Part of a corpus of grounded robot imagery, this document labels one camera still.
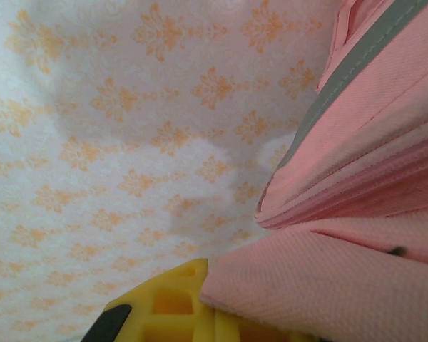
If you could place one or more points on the pink backpack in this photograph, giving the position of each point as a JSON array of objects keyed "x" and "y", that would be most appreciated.
[{"x": 342, "y": 178}]

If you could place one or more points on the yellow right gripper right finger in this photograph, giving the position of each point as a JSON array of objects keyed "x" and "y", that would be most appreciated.
[{"x": 242, "y": 331}]

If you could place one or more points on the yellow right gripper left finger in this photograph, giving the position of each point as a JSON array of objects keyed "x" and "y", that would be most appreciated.
[{"x": 171, "y": 285}]

